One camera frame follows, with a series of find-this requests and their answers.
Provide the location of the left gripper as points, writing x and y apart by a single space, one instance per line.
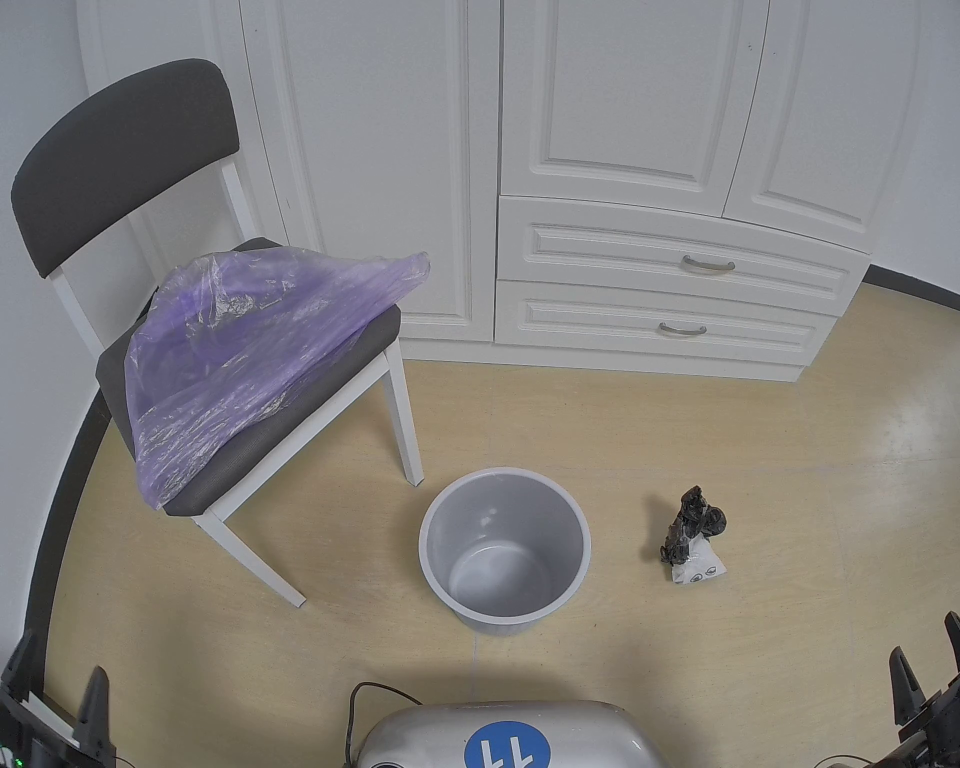
34 742

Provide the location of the white printed wrapper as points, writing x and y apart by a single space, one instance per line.
702 568

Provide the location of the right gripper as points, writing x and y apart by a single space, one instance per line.
937 731

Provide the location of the crumpled black plastic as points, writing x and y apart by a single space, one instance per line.
686 525

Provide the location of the purple plastic bag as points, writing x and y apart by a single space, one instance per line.
247 352

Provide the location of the white trash bin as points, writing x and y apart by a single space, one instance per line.
504 517

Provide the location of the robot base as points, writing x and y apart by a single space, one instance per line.
442 739

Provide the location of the white chair dark grey seat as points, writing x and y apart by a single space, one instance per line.
120 150

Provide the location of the white wardrobe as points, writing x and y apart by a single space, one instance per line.
615 247

